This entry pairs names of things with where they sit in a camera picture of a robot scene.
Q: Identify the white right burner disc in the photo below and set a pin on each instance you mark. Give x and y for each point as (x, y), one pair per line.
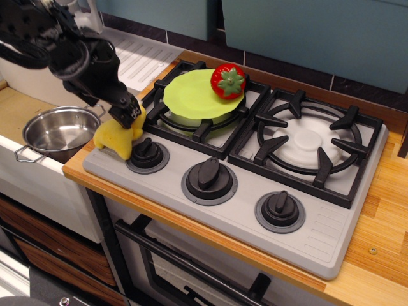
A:
(305, 136)

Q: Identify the black stove knob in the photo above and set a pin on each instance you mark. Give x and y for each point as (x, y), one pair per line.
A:
(209, 183)
(280, 212)
(148, 157)

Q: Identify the grey toy stove top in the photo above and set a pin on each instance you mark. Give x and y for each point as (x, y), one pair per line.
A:
(318, 247)

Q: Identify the yellow stuffed duck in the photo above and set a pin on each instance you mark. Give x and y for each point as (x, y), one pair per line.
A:
(113, 136)

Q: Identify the black right burner grate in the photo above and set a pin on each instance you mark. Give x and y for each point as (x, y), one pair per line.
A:
(337, 184)

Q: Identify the black left burner grate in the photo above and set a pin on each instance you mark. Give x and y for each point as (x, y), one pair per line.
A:
(215, 136)

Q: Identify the light green plastic plate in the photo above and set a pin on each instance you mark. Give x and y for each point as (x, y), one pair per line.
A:
(190, 95)

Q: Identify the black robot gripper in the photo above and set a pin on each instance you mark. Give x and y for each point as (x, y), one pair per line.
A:
(98, 80)

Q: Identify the black oven door handle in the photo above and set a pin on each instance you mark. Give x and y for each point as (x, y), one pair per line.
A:
(252, 297)

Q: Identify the black middle stove knob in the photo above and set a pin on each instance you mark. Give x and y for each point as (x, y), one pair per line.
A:
(209, 183)

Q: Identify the black burner grate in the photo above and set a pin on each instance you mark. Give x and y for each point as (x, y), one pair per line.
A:
(215, 136)
(337, 184)

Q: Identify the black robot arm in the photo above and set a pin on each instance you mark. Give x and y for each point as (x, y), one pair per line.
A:
(44, 34)

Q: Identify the black left stove knob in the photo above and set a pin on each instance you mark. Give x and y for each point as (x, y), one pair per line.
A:
(148, 157)

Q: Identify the black right stove knob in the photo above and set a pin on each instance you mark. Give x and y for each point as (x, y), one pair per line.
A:
(280, 212)

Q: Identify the white toy sink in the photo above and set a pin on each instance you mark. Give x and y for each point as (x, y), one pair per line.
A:
(38, 182)

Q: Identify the grey toy faucet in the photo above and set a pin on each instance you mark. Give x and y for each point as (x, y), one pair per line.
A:
(85, 20)

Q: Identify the wooden drawer fronts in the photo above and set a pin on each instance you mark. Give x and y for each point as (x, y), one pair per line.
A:
(60, 253)

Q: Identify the red toy strawberry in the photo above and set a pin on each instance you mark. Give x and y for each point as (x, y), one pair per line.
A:
(228, 81)

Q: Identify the stainless steel pot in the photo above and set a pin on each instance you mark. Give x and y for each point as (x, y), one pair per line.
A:
(58, 133)

